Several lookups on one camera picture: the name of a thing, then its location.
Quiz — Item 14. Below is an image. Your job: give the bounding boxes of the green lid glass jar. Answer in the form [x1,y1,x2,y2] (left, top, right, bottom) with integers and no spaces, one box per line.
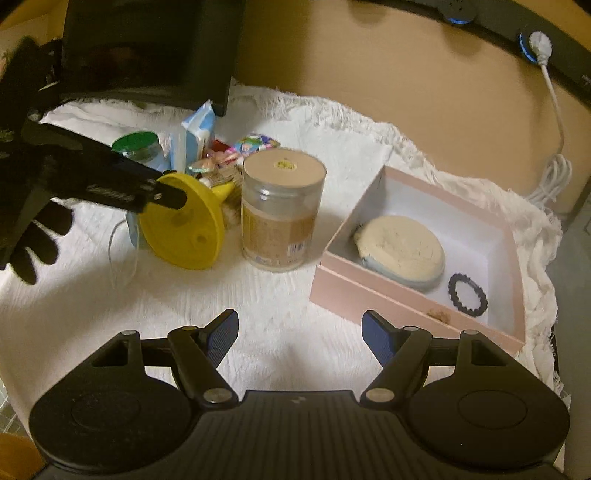
[111,131,170,172]

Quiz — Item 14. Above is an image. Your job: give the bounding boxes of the blue white tissue packet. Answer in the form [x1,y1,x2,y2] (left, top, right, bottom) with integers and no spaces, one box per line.
[169,100,216,174]

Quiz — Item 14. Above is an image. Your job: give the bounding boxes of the black power strip blue sockets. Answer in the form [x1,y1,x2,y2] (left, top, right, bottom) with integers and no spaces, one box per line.
[382,0,590,103]

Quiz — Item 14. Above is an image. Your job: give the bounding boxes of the white fringed cloth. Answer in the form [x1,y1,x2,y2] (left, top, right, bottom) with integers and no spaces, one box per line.
[1,85,563,420]

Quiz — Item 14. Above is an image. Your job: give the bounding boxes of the white power cable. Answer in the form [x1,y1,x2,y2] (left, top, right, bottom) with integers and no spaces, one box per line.
[526,31,574,213]

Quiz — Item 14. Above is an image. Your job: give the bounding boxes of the colourful candy packet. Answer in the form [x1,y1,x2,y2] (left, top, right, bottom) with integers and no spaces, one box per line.
[228,133,280,156]

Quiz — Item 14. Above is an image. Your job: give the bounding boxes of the yellow plastic funnel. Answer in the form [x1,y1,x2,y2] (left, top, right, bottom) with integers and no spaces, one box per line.
[139,173,235,270]

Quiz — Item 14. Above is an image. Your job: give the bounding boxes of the clear jar beige lid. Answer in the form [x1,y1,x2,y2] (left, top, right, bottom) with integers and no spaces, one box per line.
[242,148,327,272]

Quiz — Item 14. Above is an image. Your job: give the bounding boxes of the pink cardboard box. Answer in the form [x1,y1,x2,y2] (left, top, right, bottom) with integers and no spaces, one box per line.
[310,166,526,354]

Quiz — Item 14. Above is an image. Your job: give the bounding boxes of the black beaded bracelet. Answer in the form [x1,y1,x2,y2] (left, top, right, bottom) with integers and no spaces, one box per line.
[447,272,489,317]

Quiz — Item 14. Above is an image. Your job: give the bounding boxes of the black gloved left hand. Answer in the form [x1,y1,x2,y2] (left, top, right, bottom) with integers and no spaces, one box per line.
[1,37,73,285]

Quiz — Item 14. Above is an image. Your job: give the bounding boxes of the black television monitor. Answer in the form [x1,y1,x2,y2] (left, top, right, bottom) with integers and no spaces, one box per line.
[59,0,245,116]

